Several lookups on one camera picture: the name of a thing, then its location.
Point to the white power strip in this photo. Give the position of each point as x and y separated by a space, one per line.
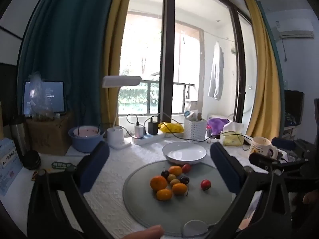
149 139

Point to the tablet screen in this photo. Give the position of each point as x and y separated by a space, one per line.
53 97

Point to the yellow packet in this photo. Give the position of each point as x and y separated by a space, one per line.
172 128

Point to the blue bowl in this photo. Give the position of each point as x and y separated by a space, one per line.
86 144

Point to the black round lid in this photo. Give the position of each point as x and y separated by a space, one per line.
31 160

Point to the white charger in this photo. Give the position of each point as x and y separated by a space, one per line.
139 130

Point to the clear plastic bag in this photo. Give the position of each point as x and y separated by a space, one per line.
37 89

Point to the brown packet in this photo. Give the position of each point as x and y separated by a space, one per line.
198 115

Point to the dark cherry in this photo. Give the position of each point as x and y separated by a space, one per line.
165 173
184 180

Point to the large mandarin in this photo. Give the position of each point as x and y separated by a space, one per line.
158 183

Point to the yellow curtain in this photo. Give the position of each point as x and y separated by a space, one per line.
114 54
264 79

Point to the blue tissue box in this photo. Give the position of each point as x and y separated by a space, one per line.
8 169

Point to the black panel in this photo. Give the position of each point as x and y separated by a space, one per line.
294 104

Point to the small orange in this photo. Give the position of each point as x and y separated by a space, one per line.
164 194
175 170
179 188

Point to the pink bowl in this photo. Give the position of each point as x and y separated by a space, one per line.
87 131

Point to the wide teal curtain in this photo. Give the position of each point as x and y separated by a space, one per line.
69 42

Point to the black charger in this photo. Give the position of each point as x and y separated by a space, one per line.
153 128

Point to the white desk lamp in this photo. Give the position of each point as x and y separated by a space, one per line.
122 81

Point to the steel thermos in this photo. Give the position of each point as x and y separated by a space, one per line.
18 134

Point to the wall air conditioner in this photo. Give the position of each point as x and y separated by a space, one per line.
294 28

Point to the white packet green label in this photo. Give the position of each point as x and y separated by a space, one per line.
62 166

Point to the grey round mat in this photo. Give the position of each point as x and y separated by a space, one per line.
159 216

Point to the narrow teal curtain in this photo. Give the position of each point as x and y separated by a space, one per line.
275 52

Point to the yellow tissue pack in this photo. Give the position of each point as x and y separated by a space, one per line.
231 140

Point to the cardboard box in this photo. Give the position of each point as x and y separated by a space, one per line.
49 134

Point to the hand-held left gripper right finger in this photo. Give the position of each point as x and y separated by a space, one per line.
224 164

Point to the person's right hand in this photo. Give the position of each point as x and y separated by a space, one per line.
311 198

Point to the purple cloth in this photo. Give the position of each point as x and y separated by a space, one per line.
216 124

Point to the cherry tomato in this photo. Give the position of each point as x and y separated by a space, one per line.
205 184
186 168

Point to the white red small box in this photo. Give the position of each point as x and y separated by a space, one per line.
208 132

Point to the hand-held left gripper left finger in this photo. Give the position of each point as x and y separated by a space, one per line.
94 164

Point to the blue white carton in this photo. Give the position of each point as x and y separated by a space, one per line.
190 115

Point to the person's left hand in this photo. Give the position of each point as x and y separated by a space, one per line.
144 234

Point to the white quilted tablecloth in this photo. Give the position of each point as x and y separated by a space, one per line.
109 184

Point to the white plastic basket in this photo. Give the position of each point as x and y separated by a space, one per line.
195 130

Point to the balcony railing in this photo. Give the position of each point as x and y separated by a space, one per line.
184 84

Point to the dark sliding door frame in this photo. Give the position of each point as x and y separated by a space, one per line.
167 54

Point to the white plate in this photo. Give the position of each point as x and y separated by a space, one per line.
184 154

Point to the hanging grey garment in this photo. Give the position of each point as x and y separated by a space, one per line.
216 74

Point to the cartoon print mug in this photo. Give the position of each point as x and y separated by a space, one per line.
259 149

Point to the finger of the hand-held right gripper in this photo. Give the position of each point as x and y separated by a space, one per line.
259 159
284 143

